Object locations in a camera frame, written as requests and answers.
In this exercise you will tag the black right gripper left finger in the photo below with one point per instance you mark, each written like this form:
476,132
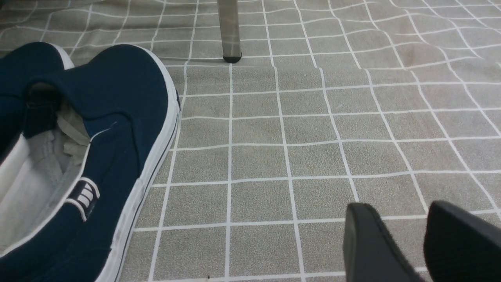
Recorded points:
369,250

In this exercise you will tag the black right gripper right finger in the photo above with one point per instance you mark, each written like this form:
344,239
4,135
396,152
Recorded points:
461,247

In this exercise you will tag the metal rack leg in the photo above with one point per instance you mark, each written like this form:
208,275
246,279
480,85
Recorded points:
229,30

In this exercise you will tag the grey grid-pattern cloth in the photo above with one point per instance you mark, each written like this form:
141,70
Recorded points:
395,103

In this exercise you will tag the navy blue canvas shoe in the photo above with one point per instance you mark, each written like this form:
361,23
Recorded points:
75,181

